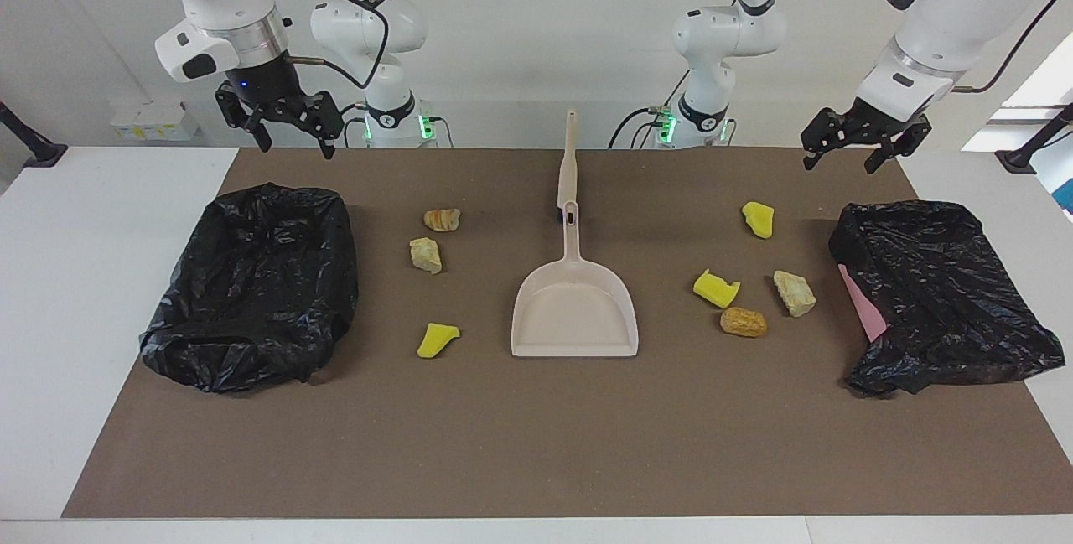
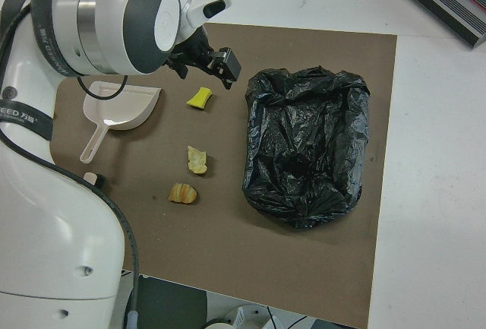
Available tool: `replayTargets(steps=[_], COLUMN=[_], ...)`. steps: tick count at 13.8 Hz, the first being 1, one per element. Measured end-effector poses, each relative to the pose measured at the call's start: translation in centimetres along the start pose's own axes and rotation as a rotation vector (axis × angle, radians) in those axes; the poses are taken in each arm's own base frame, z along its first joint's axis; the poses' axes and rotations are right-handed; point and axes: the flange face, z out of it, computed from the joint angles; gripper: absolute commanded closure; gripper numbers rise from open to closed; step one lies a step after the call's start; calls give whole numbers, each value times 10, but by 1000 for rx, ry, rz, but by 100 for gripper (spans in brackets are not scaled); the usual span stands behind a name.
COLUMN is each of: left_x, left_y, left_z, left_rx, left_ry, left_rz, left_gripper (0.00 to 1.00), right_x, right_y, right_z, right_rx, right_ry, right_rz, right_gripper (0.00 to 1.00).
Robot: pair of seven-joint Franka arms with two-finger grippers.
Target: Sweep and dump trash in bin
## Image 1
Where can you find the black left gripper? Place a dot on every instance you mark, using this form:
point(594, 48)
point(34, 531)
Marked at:
point(863, 125)

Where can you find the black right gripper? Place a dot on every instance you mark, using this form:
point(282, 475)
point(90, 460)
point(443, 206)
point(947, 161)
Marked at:
point(268, 91)

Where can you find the yellow rounded sponge piece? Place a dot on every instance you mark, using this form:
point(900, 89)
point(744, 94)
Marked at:
point(758, 220)

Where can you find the pale ridged pastry toy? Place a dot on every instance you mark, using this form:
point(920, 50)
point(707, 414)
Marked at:
point(794, 293)

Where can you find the orange striped croissant toy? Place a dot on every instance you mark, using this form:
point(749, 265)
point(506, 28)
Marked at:
point(442, 220)

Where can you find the yellow notched sponge piece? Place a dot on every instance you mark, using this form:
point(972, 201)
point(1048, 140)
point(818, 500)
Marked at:
point(714, 288)

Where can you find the brown bread roll toy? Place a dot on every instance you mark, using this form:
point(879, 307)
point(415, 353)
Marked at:
point(743, 322)

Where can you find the yellow wedge sponge piece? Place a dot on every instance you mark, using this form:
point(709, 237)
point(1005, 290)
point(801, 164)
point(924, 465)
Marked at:
point(436, 341)

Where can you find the beige brush with black bristles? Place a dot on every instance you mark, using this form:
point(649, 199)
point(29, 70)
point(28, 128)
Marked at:
point(570, 150)

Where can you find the beige plastic dustpan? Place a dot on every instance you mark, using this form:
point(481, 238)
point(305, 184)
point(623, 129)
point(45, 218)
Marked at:
point(574, 318)

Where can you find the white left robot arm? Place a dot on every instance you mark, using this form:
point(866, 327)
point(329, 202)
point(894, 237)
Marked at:
point(947, 7)

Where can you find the pink plastic bin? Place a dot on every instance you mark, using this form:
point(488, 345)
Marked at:
point(863, 309)

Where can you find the black trash bag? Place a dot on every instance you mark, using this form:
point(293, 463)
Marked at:
point(947, 301)

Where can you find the black bag lined bin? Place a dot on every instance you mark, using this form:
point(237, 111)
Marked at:
point(184, 360)

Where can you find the brown table mat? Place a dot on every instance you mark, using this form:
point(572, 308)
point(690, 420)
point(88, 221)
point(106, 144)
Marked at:
point(536, 443)

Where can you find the white wall socket box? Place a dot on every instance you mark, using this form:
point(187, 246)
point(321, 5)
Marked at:
point(155, 123)

